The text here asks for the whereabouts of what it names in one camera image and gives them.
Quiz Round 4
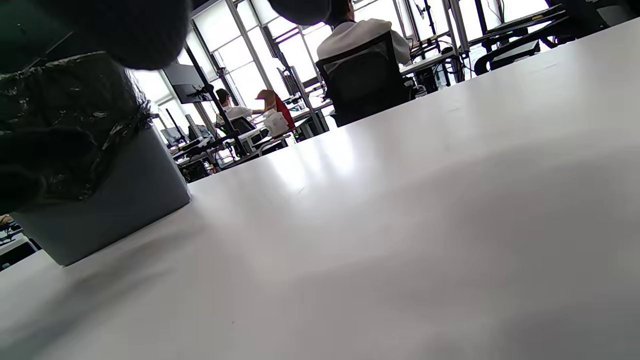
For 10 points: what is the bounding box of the person's right hand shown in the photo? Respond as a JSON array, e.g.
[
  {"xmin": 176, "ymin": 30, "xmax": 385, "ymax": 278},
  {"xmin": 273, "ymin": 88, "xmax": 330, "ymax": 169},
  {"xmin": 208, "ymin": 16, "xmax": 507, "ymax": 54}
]
[{"xmin": 0, "ymin": 0, "xmax": 332, "ymax": 73}]

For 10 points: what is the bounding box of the black plastic garbage bag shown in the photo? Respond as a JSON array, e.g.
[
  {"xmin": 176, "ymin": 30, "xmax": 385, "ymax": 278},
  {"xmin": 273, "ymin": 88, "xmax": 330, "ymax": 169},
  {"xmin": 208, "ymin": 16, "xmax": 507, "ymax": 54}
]
[{"xmin": 0, "ymin": 52, "xmax": 153, "ymax": 213}]

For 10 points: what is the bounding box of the orange paper bag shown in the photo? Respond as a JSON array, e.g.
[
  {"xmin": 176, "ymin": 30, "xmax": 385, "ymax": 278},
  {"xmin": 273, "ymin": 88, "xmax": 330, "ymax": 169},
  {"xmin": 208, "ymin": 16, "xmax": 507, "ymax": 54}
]
[{"xmin": 256, "ymin": 89, "xmax": 296, "ymax": 132}]

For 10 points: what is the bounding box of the white plastic bag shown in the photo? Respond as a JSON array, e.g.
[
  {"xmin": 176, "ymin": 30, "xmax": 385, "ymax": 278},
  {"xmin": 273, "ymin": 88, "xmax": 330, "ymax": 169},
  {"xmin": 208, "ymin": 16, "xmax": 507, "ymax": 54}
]
[{"xmin": 262, "ymin": 109, "xmax": 291, "ymax": 137}]

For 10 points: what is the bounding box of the black computer monitor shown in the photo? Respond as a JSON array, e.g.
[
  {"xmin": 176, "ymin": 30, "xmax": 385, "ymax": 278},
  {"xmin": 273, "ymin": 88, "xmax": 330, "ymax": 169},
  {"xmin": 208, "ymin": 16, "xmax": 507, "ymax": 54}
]
[{"xmin": 162, "ymin": 62, "xmax": 216, "ymax": 104}]

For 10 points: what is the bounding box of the grey plastic trash bin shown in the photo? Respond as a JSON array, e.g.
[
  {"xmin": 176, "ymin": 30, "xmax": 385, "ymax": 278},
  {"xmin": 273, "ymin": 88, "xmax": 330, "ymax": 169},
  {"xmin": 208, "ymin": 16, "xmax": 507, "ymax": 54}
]
[{"xmin": 10, "ymin": 122, "xmax": 192, "ymax": 267}]

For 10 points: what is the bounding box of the black office chair chrome base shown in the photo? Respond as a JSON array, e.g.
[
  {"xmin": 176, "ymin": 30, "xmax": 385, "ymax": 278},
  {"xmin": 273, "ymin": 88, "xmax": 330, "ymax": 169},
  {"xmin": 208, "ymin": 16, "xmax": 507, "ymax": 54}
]
[{"xmin": 316, "ymin": 31, "xmax": 416, "ymax": 127}]

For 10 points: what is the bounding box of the black desk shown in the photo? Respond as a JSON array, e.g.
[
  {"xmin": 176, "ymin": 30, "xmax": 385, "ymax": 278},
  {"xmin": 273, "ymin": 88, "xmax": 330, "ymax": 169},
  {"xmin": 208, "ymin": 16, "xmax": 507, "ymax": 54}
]
[{"xmin": 482, "ymin": 4, "xmax": 571, "ymax": 51}]

